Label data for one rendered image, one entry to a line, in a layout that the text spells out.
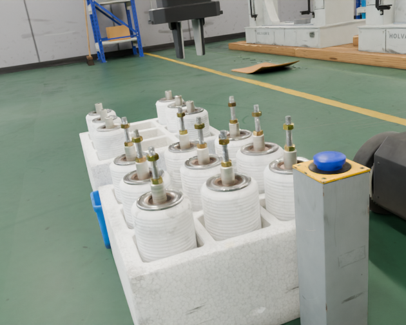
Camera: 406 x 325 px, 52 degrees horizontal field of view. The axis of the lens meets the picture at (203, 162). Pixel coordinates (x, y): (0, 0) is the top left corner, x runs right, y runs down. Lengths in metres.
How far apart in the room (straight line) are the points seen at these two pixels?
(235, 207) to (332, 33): 3.49
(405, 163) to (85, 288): 0.72
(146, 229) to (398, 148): 0.58
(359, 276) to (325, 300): 0.06
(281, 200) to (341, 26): 3.47
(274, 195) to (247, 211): 0.07
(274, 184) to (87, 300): 0.46
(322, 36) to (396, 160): 3.11
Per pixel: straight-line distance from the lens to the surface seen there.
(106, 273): 0.99
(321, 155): 0.56
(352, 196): 0.56
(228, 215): 0.67
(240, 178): 0.70
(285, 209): 0.73
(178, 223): 0.64
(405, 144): 0.98
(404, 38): 3.21
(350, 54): 3.54
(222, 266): 0.67
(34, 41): 6.95
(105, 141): 1.15
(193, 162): 0.80
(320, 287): 0.61
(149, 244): 0.66
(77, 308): 0.92
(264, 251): 0.69
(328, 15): 4.05
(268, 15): 5.18
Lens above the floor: 0.52
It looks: 20 degrees down
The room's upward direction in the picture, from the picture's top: 7 degrees counter-clockwise
